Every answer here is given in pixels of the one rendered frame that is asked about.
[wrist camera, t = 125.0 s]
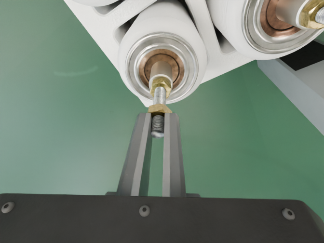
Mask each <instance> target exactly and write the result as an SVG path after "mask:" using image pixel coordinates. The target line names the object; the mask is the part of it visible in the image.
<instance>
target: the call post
mask: <svg viewBox="0 0 324 243"><path fill-rule="evenodd" d="M257 65H258V67H259V68H260V69H261V70H262V71H263V72H264V74H265V75H266V76H267V77H268V78H269V79H270V80H271V81H272V82H273V83H274V84H275V85H276V86H277V87H278V88H279V89H280V90H281V91H282V92H283V94H284V95H285V96H286V97H287V98H288V99H289V100H290V101H291V102H292V103H293V104H294V105H295V106H296V107H297V108H298V109H299V110H300V111H301V112H302V113H303V114H304V116H305V117H306V118H307V119H308V120H309V121H310V122H311V123H312V124H313V125H314V126H315V127H316V128H317V129H318V130H319V131H320V132H321V133H322V134H323V135H324V42H322V41H319V40H317V39H313V40H312V41H311V42H309V43H308V44H307V45H305V46H304V47H302V48H300V49H298V50H297V51H295V52H293V53H290V54H288V55H285V56H282V57H279V58H275V59H270V60H257Z"/></svg>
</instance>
